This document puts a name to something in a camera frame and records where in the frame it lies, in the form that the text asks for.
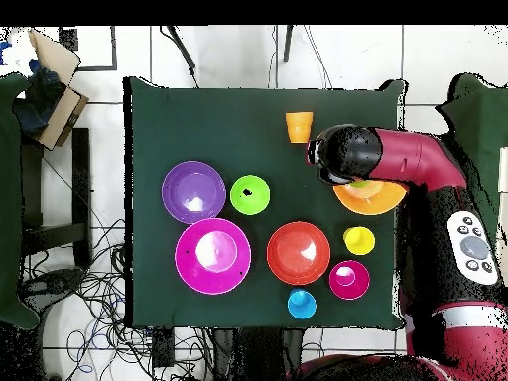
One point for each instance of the orange cup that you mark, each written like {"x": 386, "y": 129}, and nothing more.
{"x": 299, "y": 127}

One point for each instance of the green cup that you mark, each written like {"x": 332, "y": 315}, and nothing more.
{"x": 360, "y": 183}

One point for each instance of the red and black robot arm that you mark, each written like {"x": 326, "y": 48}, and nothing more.
{"x": 416, "y": 158}

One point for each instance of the white box stack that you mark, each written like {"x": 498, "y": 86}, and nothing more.
{"x": 504, "y": 178}

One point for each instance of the small green bowl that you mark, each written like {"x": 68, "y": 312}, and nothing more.
{"x": 254, "y": 202}

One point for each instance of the dark green table cloth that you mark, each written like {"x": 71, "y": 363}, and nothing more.
{"x": 238, "y": 131}

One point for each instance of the large orange bowl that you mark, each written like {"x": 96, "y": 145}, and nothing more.
{"x": 373, "y": 202}

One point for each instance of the yellow cup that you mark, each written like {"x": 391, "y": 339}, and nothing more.
{"x": 359, "y": 240}

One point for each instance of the wide red bowl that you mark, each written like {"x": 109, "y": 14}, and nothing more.
{"x": 293, "y": 258}

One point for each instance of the black tripod leg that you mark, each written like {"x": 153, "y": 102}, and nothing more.
{"x": 287, "y": 43}
{"x": 183, "y": 49}

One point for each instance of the wide purple bowl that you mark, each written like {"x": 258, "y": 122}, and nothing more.
{"x": 190, "y": 186}

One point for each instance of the small crimson bowl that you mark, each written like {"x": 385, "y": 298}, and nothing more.
{"x": 349, "y": 279}

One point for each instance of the blue cup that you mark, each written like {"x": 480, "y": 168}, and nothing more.
{"x": 301, "y": 305}

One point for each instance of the large pink bowl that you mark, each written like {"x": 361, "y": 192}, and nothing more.
{"x": 198, "y": 274}

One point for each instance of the green cloth covered table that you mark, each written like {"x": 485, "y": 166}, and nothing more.
{"x": 8, "y": 198}
{"x": 480, "y": 119}

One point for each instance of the black power adapter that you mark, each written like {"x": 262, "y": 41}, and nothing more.
{"x": 163, "y": 349}

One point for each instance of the cardboard box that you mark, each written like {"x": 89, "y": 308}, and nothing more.
{"x": 63, "y": 115}

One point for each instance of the dark blue fabric bundle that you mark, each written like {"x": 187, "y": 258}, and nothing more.
{"x": 35, "y": 103}

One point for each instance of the black square frame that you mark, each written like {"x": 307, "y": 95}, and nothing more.
{"x": 114, "y": 47}

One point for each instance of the black stool frame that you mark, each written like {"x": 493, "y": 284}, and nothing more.
{"x": 81, "y": 178}

